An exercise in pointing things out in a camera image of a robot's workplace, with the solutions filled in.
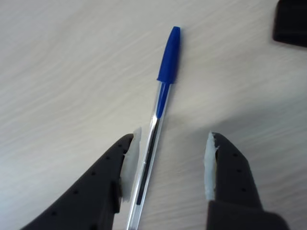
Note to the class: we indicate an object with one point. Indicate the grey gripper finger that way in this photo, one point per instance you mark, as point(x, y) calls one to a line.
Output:
point(235, 191)
point(96, 191)

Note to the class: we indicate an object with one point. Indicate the yellow highlighter with black cap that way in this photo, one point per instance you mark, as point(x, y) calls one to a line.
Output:
point(290, 24)

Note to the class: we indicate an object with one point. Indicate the blue cap ballpoint pen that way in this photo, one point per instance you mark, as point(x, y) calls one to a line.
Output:
point(170, 55)

